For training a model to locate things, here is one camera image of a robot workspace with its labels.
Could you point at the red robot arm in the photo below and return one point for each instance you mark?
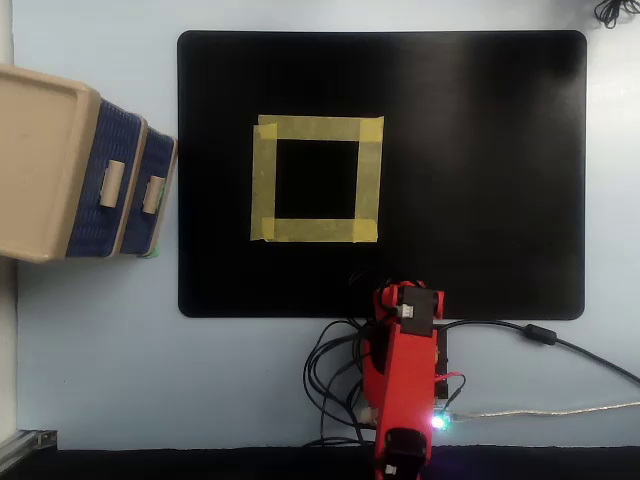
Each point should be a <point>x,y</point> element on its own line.
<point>405,380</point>

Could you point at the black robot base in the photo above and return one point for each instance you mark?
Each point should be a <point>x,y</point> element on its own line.
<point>442,360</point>

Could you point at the beige drawer cabinet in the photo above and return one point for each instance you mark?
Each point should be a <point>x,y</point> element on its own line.
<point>35,160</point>

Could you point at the yellow masking tape strip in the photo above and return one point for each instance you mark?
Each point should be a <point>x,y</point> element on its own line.
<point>315,230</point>
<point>320,127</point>
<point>262,190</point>
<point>369,180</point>

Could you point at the black table mat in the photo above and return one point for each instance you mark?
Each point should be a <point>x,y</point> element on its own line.
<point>475,175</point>

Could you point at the green tape piece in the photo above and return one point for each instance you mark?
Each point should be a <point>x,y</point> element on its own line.
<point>150,254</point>

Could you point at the controller board with LED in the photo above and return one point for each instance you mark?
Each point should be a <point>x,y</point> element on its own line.
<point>442,422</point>

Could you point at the black backdrop cloth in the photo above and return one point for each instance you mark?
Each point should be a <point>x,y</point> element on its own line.
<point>200,465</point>

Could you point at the aluminium frame profile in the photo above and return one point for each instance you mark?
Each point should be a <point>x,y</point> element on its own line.
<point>30,440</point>

